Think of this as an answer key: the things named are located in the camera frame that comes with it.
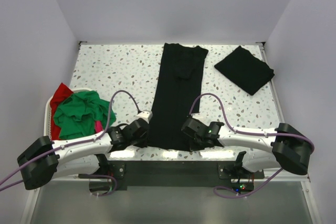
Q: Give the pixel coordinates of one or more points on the black t shirt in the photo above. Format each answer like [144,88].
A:
[179,83]
[245,70]

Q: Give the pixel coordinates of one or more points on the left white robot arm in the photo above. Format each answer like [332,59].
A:
[46,159]

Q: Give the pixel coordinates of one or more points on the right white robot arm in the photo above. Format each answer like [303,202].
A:
[282,147]

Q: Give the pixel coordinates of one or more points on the aluminium frame rail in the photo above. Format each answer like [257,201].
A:
[305,178]

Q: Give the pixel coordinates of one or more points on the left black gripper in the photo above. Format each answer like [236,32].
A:
[144,143]

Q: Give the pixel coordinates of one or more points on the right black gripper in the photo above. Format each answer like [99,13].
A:
[193,147]

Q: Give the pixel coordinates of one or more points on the white laundry basket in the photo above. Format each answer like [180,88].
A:
[48,117]

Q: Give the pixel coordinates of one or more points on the folded black t shirt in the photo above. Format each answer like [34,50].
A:
[245,70]

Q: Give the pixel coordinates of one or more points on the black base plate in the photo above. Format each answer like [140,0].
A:
[173,173]

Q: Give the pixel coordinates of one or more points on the red t shirt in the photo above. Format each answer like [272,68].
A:
[61,94]

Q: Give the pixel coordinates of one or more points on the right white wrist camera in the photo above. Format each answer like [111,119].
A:
[197,116]

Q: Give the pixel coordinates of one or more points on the pink t shirt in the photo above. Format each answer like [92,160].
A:
[98,126]

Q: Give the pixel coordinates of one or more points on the green t shirt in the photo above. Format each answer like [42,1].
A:
[76,116]

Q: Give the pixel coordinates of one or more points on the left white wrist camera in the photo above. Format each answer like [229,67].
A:
[145,115]

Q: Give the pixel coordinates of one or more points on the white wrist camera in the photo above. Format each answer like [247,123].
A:
[145,115]
[197,116]

